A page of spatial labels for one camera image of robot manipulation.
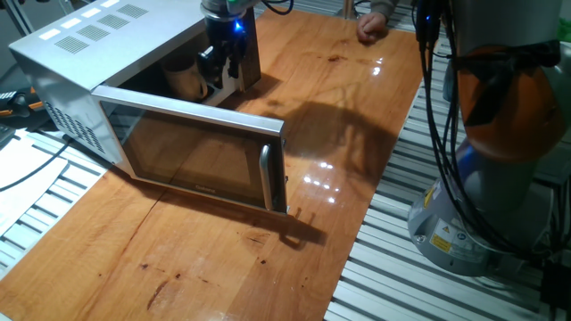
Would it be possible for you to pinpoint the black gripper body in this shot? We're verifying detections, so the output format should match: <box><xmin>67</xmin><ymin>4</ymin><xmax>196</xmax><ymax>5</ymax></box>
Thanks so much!
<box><xmin>203</xmin><ymin>13</ymin><xmax>251</xmax><ymax>62</ymax></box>

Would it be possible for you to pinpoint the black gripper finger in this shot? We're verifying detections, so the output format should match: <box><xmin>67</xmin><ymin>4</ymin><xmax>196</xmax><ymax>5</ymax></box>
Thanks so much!
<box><xmin>226</xmin><ymin>38</ymin><xmax>249</xmax><ymax>82</ymax></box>
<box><xmin>197</xmin><ymin>44</ymin><xmax>226</xmax><ymax>89</ymax></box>

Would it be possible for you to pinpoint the beige cup pink inside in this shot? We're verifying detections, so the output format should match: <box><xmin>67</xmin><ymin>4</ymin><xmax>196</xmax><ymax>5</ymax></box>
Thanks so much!
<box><xmin>160</xmin><ymin>55</ymin><xmax>210</xmax><ymax>103</ymax></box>

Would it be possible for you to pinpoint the silver microwave oven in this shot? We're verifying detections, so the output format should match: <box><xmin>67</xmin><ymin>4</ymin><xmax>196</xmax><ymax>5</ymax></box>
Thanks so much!
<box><xmin>7</xmin><ymin>0</ymin><xmax>290</xmax><ymax>218</ymax></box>

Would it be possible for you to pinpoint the olive sleeved forearm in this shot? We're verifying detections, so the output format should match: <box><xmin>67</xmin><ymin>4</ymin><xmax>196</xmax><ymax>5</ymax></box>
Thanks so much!
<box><xmin>368</xmin><ymin>0</ymin><xmax>401</xmax><ymax>19</ymax></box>

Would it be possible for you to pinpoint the bare human hand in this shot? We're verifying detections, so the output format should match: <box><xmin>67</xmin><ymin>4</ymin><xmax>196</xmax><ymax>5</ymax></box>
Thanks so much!
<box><xmin>355</xmin><ymin>12</ymin><xmax>388</xmax><ymax>45</ymax></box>

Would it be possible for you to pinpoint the orange wooden board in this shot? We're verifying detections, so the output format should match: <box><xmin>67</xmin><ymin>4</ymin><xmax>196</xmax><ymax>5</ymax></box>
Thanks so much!
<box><xmin>0</xmin><ymin>8</ymin><xmax>425</xmax><ymax>321</ymax></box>

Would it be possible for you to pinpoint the black orange teach pendant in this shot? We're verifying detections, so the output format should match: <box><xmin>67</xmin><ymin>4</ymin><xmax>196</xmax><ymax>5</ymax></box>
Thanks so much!
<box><xmin>0</xmin><ymin>86</ymin><xmax>46</xmax><ymax>119</ymax></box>

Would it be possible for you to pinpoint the white paper sheet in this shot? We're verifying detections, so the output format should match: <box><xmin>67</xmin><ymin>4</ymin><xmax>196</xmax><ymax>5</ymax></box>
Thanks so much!
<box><xmin>0</xmin><ymin>133</ymin><xmax>70</xmax><ymax>237</ymax></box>

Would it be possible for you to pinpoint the green cloth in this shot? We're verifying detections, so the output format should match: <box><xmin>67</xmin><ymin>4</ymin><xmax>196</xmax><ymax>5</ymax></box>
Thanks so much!
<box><xmin>556</xmin><ymin>17</ymin><xmax>571</xmax><ymax>42</ymax></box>

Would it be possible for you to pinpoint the black power plug cable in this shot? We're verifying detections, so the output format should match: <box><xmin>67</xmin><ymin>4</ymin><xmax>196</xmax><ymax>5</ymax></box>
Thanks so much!
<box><xmin>0</xmin><ymin>137</ymin><xmax>75</xmax><ymax>195</ymax></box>

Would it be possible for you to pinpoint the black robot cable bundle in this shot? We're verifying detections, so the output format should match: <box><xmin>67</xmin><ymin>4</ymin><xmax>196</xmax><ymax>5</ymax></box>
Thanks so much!
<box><xmin>261</xmin><ymin>0</ymin><xmax>554</xmax><ymax>259</ymax></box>

